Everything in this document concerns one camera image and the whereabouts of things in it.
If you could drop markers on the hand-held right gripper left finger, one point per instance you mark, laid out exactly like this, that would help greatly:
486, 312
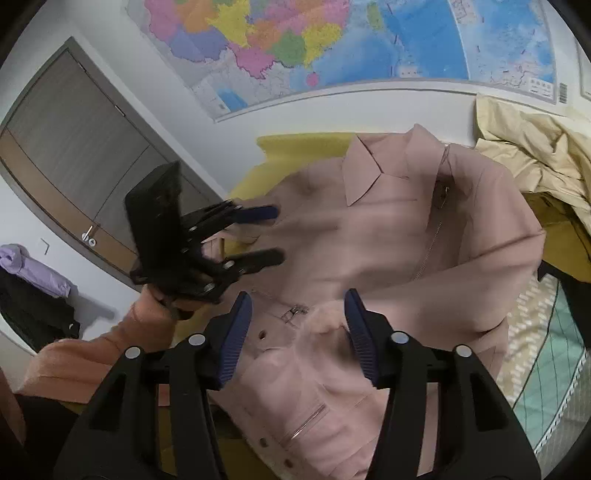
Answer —
236, 332

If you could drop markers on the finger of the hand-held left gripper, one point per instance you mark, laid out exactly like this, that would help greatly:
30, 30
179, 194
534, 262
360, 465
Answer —
261, 212
263, 259

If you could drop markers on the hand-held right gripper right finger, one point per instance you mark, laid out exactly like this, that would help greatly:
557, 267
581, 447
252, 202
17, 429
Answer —
362, 332

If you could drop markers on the pink jacket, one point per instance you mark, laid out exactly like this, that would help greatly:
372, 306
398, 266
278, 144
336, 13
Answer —
369, 230

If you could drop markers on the person's left forearm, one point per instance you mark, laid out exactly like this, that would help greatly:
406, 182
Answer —
92, 355

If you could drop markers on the person's left hand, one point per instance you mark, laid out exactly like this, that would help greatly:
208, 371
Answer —
159, 305

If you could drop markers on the yellow blanket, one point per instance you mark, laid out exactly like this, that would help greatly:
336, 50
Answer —
295, 147

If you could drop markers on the grey-brown wooden door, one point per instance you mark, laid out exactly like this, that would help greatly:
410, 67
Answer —
69, 152

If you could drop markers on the purple garment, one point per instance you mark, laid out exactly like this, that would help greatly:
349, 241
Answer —
27, 267

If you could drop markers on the black garment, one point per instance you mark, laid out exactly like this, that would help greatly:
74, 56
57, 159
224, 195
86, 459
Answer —
32, 314

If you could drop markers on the dark cloth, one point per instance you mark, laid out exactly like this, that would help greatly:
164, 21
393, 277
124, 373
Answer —
570, 295

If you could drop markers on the person's torso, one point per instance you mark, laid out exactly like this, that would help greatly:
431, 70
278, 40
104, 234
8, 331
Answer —
32, 434

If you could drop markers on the cream coat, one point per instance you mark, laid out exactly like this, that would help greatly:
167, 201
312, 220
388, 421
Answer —
540, 143

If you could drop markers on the large colourful wall map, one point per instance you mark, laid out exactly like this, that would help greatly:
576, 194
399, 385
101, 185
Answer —
351, 41

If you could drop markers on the small wall map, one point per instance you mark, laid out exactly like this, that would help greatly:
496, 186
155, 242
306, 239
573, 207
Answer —
585, 69

